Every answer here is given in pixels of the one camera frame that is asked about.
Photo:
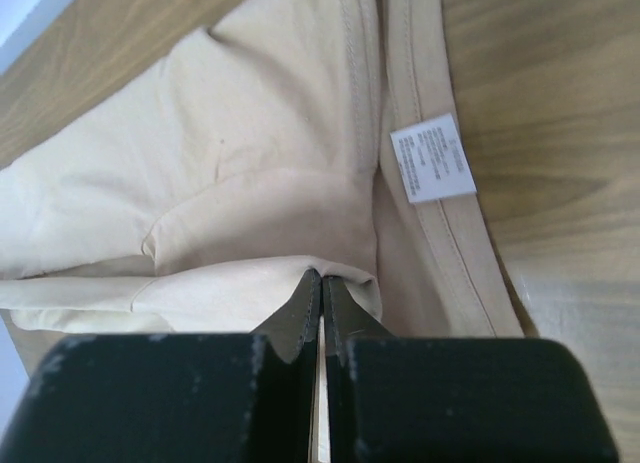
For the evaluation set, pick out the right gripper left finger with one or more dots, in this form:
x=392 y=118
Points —
x=235 y=397

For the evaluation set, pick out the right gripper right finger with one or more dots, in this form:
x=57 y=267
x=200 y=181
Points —
x=393 y=399

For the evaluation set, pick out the beige t shirt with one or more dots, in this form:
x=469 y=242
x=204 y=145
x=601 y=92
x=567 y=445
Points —
x=292 y=135

